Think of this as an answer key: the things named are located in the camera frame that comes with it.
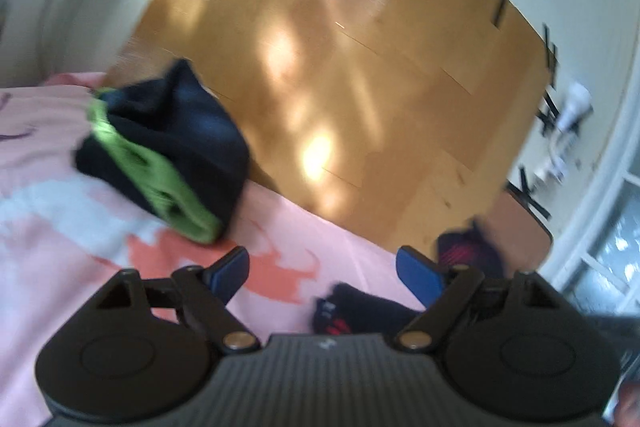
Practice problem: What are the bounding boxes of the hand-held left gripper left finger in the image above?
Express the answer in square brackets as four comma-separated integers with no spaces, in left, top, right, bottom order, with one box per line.
[92,247,262,354]

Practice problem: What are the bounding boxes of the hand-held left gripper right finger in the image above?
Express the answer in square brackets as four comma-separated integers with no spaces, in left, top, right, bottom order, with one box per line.
[394,246,562,354]

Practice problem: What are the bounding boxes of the dark patterned knit sweater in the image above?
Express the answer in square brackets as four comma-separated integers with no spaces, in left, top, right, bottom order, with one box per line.
[312,217,507,338]

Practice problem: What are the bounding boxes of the dark garment with green trim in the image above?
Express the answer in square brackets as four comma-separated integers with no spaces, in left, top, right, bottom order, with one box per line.
[74,58,252,245]

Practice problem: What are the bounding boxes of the brown perforated cushion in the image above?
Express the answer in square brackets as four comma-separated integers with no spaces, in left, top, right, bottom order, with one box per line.
[487,184,554,279]

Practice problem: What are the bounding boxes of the pink deer print bedsheet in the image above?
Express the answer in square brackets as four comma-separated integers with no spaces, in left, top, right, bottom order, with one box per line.
[0,72,437,427]

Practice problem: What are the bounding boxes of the white framed window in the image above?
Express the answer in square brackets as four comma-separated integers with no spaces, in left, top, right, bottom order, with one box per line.
[545,142,640,325]

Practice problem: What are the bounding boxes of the wooden headboard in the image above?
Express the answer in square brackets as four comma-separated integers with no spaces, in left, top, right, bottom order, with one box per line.
[107,0,557,259]

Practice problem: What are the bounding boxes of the black tape strips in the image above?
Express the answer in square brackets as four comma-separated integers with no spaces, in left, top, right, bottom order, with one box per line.
[465,0,562,222]

